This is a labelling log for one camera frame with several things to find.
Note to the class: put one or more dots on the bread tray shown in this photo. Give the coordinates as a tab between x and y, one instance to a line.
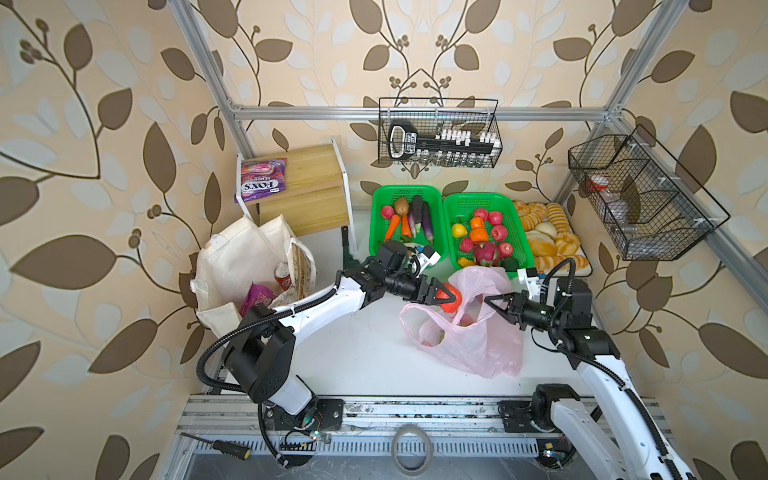
550	237

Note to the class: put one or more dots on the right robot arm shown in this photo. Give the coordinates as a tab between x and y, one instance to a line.
635	446

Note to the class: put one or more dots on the right green fruit basket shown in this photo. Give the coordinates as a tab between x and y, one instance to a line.
501	221

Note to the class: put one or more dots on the left green vegetable basket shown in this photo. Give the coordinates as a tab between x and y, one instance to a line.
387	196

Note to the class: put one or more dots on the brown potato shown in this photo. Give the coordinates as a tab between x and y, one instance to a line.
402	206

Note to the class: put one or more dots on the red soda can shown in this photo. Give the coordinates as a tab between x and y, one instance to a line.
282	276

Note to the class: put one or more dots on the white wooden shelf rack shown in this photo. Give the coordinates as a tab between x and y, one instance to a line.
317	195

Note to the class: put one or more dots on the magenta snack bag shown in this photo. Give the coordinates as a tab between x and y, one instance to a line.
257	294

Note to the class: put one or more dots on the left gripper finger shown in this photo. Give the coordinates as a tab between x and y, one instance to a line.
442	300
433	287

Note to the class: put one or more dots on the yellow lemon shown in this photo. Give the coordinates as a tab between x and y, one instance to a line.
458	231

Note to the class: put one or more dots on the purple Fox's candy bag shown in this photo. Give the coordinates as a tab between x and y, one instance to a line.
261	179

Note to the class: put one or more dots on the purple eggplant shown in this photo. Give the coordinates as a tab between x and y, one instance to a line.
426	223

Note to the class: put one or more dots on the right black wire basket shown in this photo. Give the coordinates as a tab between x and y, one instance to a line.
652	206

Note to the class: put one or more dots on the cream canvas tote bag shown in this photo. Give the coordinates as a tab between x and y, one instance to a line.
245	253

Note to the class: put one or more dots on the pink plastic grocery bag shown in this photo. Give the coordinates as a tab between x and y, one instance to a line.
473	338

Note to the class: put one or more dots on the orange carrot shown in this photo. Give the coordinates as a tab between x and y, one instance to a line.
392	227

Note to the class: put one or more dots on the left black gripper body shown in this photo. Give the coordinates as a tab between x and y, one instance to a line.
406	284

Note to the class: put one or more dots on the orange fruit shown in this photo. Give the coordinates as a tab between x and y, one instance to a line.
478	233

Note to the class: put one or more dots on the back black wire basket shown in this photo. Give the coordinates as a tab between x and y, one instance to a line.
437	131

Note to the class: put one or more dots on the yellow pear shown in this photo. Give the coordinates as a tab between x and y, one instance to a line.
465	262

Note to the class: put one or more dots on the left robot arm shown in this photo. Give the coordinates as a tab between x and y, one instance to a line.
255	358

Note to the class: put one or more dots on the pink dragon fruit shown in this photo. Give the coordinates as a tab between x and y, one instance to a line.
487	254

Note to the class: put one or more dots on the grey tape roll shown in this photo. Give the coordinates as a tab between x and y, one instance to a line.
411	450

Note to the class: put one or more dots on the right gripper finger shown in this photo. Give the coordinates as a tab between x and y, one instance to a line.
512	298
508	313

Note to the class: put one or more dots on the red tomato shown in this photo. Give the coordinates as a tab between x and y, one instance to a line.
459	299

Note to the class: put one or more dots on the black wire basket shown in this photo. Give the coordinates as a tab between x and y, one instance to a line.
437	131
652	206

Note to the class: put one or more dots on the black yellow screwdriver left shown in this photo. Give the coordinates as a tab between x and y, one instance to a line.
228	448

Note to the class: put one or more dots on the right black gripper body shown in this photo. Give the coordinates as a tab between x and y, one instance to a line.
534	314

